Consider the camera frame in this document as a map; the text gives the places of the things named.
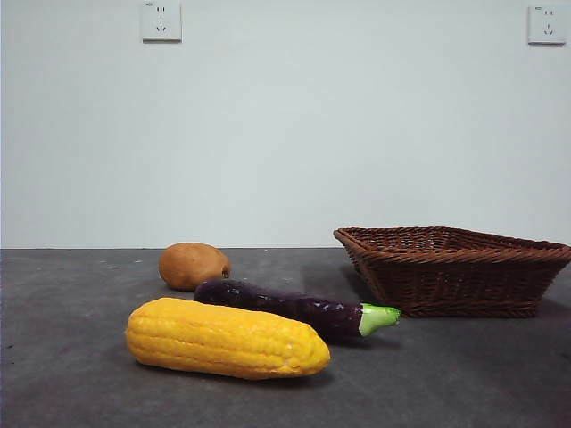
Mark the purple eggplant with green stem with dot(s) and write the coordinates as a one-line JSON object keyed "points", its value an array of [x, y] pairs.
{"points": [[285, 307]]}

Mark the brown potato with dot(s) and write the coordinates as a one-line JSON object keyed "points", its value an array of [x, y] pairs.
{"points": [[192, 265]]}

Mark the yellow corn cob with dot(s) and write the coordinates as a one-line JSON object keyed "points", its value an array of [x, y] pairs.
{"points": [[223, 339]]}

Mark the brown wicker basket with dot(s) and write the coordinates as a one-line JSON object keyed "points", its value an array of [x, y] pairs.
{"points": [[446, 285]]}

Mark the white wall socket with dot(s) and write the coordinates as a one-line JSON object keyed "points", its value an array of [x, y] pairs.
{"points": [[161, 22], [547, 26]]}

